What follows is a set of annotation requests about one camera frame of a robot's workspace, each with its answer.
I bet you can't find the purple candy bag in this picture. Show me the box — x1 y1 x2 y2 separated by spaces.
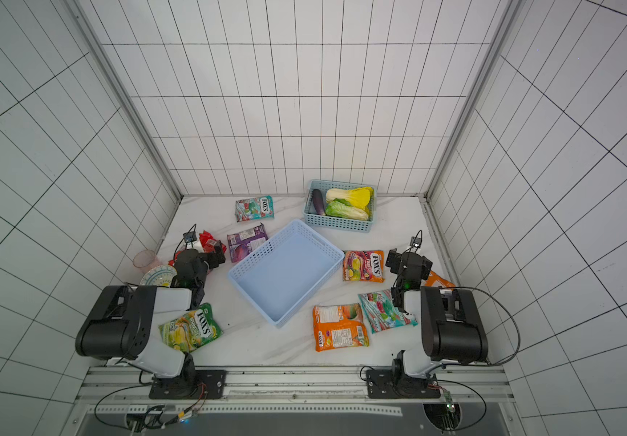
227 225 268 263

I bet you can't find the pink yellow Fox's candy bag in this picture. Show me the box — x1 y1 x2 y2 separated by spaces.
343 250 384 283

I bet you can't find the large light blue basket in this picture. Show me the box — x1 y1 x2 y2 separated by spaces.
228 220 344 328

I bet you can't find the green Fox's candy bag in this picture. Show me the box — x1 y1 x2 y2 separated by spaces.
159 303 224 354

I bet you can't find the orange candy bag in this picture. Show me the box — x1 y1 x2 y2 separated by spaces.
425 271 455 288

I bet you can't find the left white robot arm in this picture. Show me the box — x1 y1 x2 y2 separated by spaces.
75 248 226 400

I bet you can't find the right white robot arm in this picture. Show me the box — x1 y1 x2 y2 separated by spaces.
385 247 489 398

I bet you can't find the small teal basket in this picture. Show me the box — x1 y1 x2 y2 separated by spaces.
304 180 376 233

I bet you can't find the teal red Fox's candy bag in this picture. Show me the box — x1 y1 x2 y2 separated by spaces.
358 290 417 334

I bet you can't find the patterned round plate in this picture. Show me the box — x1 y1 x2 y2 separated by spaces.
139 265 177 288

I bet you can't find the clear pink plastic cup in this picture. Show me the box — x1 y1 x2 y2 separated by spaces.
133 250 161 274

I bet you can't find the yellow toy cabbage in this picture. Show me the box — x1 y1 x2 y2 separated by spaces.
325 186 375 209

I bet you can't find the green toy cabbage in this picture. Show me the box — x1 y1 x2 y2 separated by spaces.
325 199 369 221

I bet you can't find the orange snack bag front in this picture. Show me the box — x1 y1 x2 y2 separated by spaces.
312 303 370 352

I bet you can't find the purple toy eggplant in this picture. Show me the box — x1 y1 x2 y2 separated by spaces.
312 189 326 215

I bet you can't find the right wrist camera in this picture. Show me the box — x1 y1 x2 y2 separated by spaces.
409 236 422 253

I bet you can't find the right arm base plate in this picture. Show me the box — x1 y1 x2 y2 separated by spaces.
362 368 442 400

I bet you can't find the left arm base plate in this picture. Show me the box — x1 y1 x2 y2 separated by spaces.
148 370 227 401

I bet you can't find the aluminium mounting rail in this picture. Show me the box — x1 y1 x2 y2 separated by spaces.
76 364 516 407

